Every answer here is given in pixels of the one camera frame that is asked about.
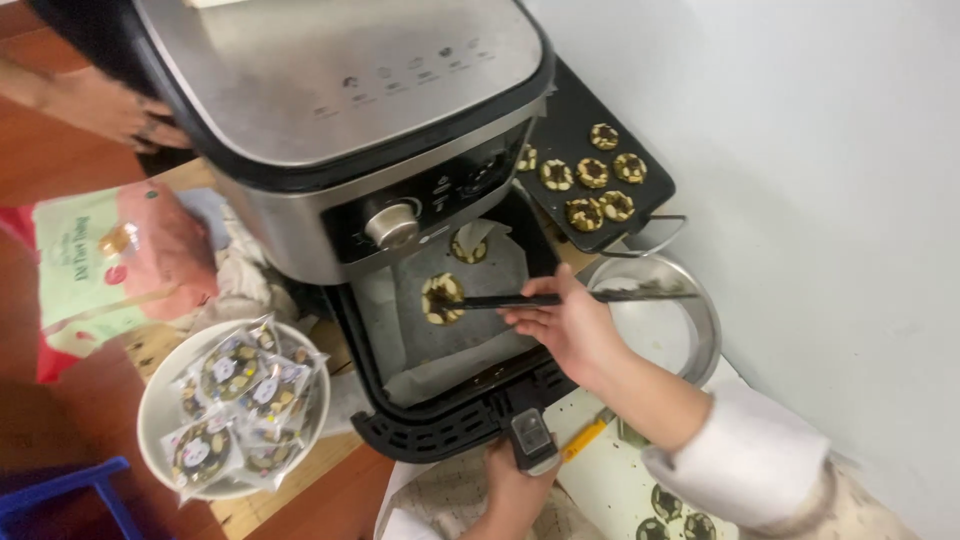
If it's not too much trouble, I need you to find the white baking paper sheet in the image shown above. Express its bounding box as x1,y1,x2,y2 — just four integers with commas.
541,358,751,540

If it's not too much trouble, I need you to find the person's right hand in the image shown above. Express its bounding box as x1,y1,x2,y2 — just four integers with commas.
498,262,640,393

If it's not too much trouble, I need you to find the black baking tray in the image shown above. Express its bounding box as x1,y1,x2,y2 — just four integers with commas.
516,56,677,255

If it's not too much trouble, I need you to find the black chopstick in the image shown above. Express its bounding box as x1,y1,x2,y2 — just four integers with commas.
450,288,699,309
438,291,700,311

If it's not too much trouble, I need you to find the pile of wrapped cookie packets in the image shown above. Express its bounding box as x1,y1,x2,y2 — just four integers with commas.
160,313,330,496

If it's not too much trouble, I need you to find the crumpled white cloth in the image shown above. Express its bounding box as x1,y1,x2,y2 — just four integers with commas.
174,187,301,331

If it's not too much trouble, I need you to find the beige patterned cloth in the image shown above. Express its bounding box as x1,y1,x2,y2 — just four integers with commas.
372,444,601,540

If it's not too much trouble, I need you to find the yellow handled knife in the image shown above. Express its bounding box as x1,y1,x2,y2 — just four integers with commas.
558,407,652,464

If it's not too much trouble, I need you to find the pink green printed bag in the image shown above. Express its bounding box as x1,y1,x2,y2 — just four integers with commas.
31,178,221,360

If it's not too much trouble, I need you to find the chocolate nut cookie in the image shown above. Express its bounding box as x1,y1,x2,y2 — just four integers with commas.
420,272,467,327
449,229,489,266

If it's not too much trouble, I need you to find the black air fryer basket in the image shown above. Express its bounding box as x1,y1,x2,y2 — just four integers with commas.
325,183,579,478

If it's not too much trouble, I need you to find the white plate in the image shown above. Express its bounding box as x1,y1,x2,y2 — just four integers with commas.
136,318,332,501

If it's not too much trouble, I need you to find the metal wire handle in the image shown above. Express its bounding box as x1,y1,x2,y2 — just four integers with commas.
598,213,689,261

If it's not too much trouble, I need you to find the grey parchment paper liner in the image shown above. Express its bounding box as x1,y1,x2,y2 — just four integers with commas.
351,219,543,408

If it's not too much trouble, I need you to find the silver black air fryer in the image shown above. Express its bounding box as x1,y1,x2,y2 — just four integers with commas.
28,0,560,287

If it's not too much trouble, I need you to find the blue plastic stool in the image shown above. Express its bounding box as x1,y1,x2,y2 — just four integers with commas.
0,456,175,540

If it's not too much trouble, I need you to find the stainless steel bowl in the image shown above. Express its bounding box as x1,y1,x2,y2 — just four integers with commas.
584,252,723,389

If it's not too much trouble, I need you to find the group of baked cookies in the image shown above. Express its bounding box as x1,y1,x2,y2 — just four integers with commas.
516,122,649,234

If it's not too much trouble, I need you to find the person's left hand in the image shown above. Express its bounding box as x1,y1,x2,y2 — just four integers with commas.
483,435,564,528

